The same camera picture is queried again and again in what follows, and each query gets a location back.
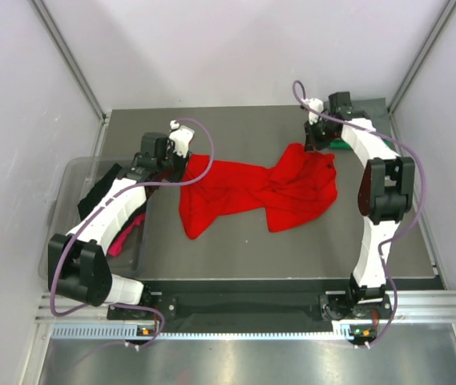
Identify red t shirt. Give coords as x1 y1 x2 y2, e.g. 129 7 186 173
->
179 143 337 239

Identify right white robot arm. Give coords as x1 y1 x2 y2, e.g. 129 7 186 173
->
297 92 416 318

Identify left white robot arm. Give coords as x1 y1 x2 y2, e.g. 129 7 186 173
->
47 126 194 318

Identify folded green t shirt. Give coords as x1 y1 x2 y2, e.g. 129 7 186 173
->
324 135 393 156

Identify folded grey t shirt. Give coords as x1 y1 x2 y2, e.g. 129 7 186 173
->
352 98 391 136

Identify black t shirt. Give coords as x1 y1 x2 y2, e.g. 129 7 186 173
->
77 163 146 228

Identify clear plastic bin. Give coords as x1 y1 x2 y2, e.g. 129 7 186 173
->
46 156 145 278

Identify pink t shirt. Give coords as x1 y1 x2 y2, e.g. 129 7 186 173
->
107 213 146 257

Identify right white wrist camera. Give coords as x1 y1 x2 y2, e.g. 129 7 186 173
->
301 98 324 125

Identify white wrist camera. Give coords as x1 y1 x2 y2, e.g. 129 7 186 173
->
301 98 324 125
169 120 195 158

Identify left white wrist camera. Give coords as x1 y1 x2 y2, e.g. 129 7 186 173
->
169 120 195 158

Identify right aluminium frame post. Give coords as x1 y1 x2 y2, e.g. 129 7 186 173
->
387 0 456 116

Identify aluminium frame post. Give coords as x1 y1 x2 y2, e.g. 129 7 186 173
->
387 0 456 116
28 0 107 122

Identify left aluminium frame post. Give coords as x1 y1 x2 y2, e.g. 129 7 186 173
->
28 0 107 122

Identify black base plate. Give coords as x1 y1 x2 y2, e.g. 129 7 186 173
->
107 290 397 324

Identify grey slotted cable duct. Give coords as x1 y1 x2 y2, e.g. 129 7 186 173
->
50 322 377 341

